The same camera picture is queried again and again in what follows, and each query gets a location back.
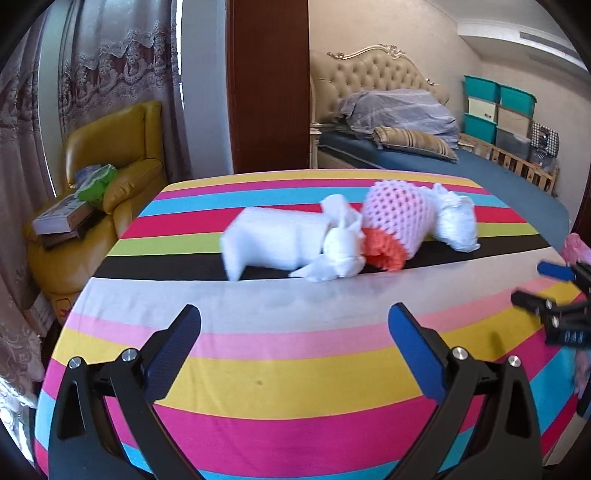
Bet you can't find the pink foam fruit net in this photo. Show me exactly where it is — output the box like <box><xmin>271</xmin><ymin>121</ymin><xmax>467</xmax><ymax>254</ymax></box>
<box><xmin>362</xmin><ymin>180</ymin><xmax>437</xmax><ymax>272</ymax></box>

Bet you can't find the white foam block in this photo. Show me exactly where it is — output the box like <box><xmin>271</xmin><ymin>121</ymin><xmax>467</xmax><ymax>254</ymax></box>
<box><xmin>219</xmin><ymin>207</ymin><xmax>331</xmax><ymax>281</ymax></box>

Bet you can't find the pink lined trash bin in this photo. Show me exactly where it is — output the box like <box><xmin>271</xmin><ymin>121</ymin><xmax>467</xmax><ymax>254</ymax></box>
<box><xmin>560</xmin><ymin>233</ymin><xmax>591</xmax><ymax>265</ymax></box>

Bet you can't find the person's right hand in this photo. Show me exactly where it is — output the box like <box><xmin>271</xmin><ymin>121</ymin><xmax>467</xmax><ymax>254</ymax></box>
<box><xmin>573</xmin><ymin>349</ymin><xmax>591</xmax><ymax>398</ymax></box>

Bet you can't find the bed with blue sheet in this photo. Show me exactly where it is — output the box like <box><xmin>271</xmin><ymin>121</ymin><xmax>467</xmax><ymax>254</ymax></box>
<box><xmin>318</xmin><ymin>132</ymin><xmax>570</xmax><ymax>249</ymax></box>

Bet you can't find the crumpled white tissue far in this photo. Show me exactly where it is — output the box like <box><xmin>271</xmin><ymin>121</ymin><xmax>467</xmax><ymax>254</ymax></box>
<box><xmin>422</xmin><ymin>183</ymin><xmax>480</xmax><ymax>253</ymax></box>

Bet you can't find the small white tissue ball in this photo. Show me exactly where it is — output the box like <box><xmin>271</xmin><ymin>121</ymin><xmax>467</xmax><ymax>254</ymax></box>
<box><xmin>290</xmin><ymin>194</ymin><xmax>366</xmax><ymax>282</ymax></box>

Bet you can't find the black white checked bag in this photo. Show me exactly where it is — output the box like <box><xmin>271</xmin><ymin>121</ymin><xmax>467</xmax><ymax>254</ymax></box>
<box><xmin>531</xmin><ymin>122</ymin><xmax>560</xmax><ymax>161</ymax></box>

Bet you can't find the rainbow striped table cloth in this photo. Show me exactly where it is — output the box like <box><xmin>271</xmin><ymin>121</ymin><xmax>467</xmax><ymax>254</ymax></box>
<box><xmin>35</xmin><ymin>170</ymin><xmax>579</xmax><ymax>479</ymax></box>

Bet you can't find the grey clear storage box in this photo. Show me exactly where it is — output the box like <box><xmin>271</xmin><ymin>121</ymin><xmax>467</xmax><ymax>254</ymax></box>
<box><xmin>495</xmin><ymin>128</ymin><xmax>531</xmax><ymax>160</ymax></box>

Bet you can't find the beige storage box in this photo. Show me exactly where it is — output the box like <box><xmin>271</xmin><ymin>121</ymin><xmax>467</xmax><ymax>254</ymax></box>
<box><xmin>497</xmin><ymin>105</ymin><xmax>532</xmax><ymax>138</ymax></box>

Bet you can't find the teal storage box lower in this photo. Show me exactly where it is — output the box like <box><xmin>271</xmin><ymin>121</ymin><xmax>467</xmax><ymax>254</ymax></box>
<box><xmin>464</xmin><ymin>112</ymin><xmax>497</xmax><ymax>144</ymax></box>

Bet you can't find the teal storage box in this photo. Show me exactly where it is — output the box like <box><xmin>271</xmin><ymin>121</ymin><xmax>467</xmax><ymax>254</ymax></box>
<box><xmin>499</xmin><ymin>84</ymin><xmax>537</xmax><ymax>117</ymax></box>
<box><xmin>464</xmin><ymin>75</ymin><xmax>500</xmax><ymax>104</ymax></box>
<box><xmin>464</xmin><ymin>112</ymin><xmax>497</xmax><ymax>144</ymax></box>

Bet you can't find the flat cardboard box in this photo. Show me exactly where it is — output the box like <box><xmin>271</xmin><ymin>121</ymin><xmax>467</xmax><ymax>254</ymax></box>
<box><xmin>31</xmin><ymin>193</ymin><xmax>100</xmax><ymax>248</ymax></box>

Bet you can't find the teal storage box top right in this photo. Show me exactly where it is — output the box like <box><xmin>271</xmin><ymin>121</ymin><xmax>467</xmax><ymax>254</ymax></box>
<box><xmin>499</xmin><ymin>84</ymin><xmax>537</xmax><ymax>117</ymax></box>

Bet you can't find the green tissue pack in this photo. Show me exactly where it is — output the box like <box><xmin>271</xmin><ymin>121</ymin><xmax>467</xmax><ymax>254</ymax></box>
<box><xmin>75</xmin><ymin>164</ymin><xmax>118</xmax><ymax>209</ymax></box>

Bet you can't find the white storage box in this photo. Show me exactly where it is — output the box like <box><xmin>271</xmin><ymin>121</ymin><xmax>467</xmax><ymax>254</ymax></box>
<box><xmin>467</xmin><ymin>96</ymin><xmax>498</xmax><ymax>123</ymax></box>

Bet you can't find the teal storage box top left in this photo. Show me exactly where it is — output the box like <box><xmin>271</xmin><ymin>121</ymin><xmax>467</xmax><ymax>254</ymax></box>
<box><xmin>464</xmin><ymin>75</ymin><xmax>500</xmax><ymax>104</ymax></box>

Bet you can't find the striped brown pillow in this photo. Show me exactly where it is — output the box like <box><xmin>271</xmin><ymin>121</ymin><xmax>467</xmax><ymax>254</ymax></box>
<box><xmin>372</xmin><ymin>126</ymin><xmax>458</xmax><ymax>163</ymax></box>

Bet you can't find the yellow leather armchair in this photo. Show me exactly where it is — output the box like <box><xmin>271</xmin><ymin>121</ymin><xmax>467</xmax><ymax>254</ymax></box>
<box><xmin>23</xmin><ymin>101</ymin><xmax>167</xmax><ymax>323</ymax></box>

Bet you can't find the ceiling air vent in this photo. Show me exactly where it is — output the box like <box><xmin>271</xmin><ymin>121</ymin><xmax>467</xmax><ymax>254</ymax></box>
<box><xmin>519</xmin><ymin>30</ymin><xmax>581</xmax><ymax>61</ymax></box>

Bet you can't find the cream bedside table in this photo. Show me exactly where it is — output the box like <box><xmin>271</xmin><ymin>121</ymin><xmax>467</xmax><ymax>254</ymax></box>
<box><xmin>310</xmin><ymin>127</ymin><xmax>322</xmax><ymax>169</ymax></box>

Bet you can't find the blue grey folded duvet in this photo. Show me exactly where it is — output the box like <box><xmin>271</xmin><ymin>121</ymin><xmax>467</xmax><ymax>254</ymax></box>
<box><xmin>335</xmin><ymin>89</ymin><xmax>460</xmax><ymax>149</ymax></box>

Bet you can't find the beige tufted headboard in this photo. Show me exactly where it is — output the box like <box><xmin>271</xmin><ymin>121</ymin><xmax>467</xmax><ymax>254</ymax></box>
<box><xmin>310</xmin><ymin>44</ymin><xmax>450</xmax><ymax>124</ymax></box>

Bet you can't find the dark red wooden pillar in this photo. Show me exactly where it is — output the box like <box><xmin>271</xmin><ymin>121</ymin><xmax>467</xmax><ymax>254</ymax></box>
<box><xmin>226</xmin><ymin>0</ymin><xmax>311</xmax><ymax>173</ymax></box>

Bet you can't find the wooden crib rail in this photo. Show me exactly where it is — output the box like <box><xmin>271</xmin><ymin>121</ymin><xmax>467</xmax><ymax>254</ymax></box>
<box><xmin>458</xmin><ymin>133</ymin><xmax>559</xmax><ymax>197</ymax></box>

